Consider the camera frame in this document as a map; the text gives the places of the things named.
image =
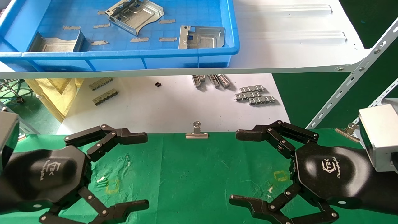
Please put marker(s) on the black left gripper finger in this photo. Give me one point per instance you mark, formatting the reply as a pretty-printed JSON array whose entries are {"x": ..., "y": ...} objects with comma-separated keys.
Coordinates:
[
  {"x": 124, "y": 209},
  {"x": 130, "y": 137}
]

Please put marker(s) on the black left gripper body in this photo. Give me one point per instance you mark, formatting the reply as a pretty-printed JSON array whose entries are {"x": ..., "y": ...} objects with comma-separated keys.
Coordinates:
[{"x": 46, "y": 177}]

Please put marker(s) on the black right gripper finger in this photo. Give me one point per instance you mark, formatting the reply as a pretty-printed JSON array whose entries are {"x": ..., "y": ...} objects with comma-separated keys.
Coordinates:
[
  {"x": 252, "y": 134},
  {"x": 255, "y": 207}
]

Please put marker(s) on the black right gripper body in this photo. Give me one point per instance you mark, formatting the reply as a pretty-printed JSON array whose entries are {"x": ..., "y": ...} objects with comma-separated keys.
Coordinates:
[{"x": 335, "y": 174}]

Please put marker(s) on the stamped sheet metal bracket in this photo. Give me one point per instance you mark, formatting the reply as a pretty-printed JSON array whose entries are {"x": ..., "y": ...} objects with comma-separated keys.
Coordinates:
[{"x": 136, "y": 15}]

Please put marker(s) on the silver metal link strip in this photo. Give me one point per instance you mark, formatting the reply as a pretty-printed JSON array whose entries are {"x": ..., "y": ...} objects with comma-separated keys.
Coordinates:
[
  {"x": 262, "y": 100},
  {"x": 224, "y": 81},
  {"x": 213, "y": 80},
  {"x": 252, "y": 89},
  {"x": 247, "y": 95},
  {"x": 197, "y": 81}
]

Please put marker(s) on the dark metal link strip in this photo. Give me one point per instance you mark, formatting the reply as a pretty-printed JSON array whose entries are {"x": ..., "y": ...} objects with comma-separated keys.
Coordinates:
[
  {"x": 101, "y": 84},
  {"x": 105, "y": 96}
]

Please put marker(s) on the silver binder clip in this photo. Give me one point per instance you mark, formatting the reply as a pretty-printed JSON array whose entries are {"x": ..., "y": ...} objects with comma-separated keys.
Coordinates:
[
  {"x": 196, "y": 135},
  {"x": 345, "y": 133},
  {"x": 21, "y": 137}
]

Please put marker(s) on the green table cloth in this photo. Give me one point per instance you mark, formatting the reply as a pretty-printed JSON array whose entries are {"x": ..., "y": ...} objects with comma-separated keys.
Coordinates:
[{"x": 192, "y": 180}]

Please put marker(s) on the blue plastic tray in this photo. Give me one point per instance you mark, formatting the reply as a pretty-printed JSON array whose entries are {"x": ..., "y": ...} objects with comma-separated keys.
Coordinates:
[{"x": 124, "y": 59}]

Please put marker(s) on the yellow plastic bag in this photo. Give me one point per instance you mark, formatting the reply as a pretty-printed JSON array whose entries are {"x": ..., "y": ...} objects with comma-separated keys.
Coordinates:
[{"x": 56, "y": 93}]

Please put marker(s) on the white slotted angle bar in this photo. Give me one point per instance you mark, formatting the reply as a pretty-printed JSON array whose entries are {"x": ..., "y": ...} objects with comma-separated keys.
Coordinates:
[
  {"x": 382, "y": 96},
  {"x": 351, "y": 81}
]

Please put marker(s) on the white metal shelf board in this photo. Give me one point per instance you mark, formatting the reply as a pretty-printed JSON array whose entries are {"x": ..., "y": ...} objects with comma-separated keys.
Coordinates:
[{"x": 279, "y": 46}]

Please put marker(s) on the flat sheet metal plate part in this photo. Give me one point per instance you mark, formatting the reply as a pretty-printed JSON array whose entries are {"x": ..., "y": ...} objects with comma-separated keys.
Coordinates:
[{"x": 202, "y": 39}]

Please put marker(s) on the sheet metal part curved cutout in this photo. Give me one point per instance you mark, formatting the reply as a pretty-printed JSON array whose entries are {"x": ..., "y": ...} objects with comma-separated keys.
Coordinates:
[{"x": 56, "y": 45}]

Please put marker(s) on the grey metal frame bar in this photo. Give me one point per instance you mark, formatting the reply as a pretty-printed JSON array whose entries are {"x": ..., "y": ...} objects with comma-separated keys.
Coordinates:
[{"x": 29, "y": 128}]

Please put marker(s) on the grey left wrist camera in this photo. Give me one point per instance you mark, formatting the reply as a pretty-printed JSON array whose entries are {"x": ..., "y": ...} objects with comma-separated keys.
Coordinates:
[{"x": 7, "y": 137}]

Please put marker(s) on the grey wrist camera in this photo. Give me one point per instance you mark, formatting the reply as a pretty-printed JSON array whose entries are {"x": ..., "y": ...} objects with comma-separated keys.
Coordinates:
[
  {"x": 382, "y": 137},
  {"x": 7, "y": 137}
]

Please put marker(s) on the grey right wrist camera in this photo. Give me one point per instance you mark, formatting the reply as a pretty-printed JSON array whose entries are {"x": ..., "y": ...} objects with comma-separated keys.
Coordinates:
[{"x": 382, "y": 137}]

